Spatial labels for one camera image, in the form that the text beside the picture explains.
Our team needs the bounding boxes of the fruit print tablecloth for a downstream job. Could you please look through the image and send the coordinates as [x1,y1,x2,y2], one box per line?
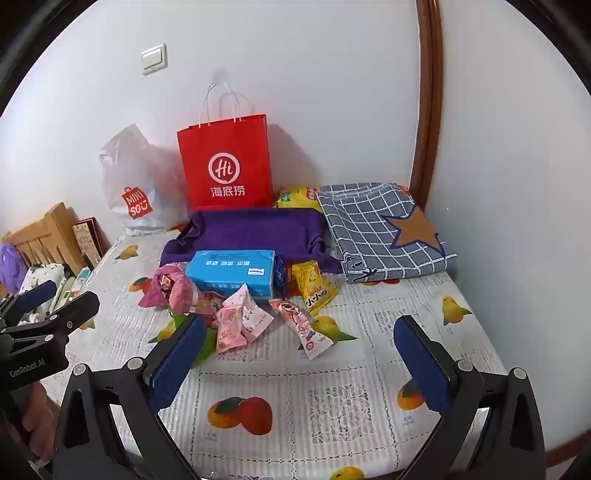
[41,233,509,480]

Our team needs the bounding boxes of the dark blue snack packet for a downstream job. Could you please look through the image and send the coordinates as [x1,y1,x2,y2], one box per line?
[272,253,288,298]

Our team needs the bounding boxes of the white light switch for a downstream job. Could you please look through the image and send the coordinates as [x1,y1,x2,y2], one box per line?
[141,44,168,76]

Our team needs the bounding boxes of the brown wooden door frame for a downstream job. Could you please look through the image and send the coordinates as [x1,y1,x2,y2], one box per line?
[409,0,444,208]

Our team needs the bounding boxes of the wooden headboard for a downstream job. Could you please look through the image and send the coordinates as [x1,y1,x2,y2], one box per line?
[2,202,86,296]

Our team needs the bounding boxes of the white strawberry snack packet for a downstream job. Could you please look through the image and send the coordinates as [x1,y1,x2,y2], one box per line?
[222,284,274,344]

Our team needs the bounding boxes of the small white red candy packet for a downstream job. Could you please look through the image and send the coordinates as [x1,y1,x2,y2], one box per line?
[269,298,335,361]

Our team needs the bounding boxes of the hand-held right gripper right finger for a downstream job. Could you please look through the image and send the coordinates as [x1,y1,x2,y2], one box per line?
[393,315,548,480]

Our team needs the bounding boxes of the white plastic shopping bag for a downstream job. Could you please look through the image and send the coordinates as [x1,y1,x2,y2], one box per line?
[99,124,190,237]

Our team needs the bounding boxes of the purple cloth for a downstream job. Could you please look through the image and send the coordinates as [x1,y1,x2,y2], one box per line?
[0,244,26,291]

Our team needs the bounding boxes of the brown patterned book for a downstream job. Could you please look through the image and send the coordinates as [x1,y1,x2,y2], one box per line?
[72,217,112,271]

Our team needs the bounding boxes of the purple towel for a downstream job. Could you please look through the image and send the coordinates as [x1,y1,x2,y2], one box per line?
[159,208,343,275]

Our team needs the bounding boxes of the white patterned cloth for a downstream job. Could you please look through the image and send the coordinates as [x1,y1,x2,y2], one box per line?
[21,263,65,296]

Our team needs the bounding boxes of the green snack packet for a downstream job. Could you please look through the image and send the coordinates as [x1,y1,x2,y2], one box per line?
[171,311,218,370]

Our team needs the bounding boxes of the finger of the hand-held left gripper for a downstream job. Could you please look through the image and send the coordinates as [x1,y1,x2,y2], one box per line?
[0,279,58,333]
[0,291,101,344]

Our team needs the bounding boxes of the yellow snack packet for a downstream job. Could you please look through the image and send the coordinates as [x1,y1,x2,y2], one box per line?
[292,260,339,317]

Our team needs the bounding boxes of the grey checked star cloth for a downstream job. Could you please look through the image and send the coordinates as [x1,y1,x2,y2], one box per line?
[316,182,459,283]

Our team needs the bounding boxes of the red paper bag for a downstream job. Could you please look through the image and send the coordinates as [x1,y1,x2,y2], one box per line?
[177,80,275,210]

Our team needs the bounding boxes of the person's left hand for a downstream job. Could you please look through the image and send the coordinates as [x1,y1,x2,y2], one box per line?
[21,382,61,463]

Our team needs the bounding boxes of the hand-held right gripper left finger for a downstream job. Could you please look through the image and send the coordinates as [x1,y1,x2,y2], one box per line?
[53,314,208,480]

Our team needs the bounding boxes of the light pink snack packet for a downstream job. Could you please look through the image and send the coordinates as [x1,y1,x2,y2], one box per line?
[215,307,250,355]

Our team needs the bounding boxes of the blue tissue pack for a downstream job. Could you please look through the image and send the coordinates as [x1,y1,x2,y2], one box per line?
[185,249,278,305]

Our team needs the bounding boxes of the yellow chips bag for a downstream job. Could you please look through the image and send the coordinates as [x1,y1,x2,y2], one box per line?
[276,185,324,212]

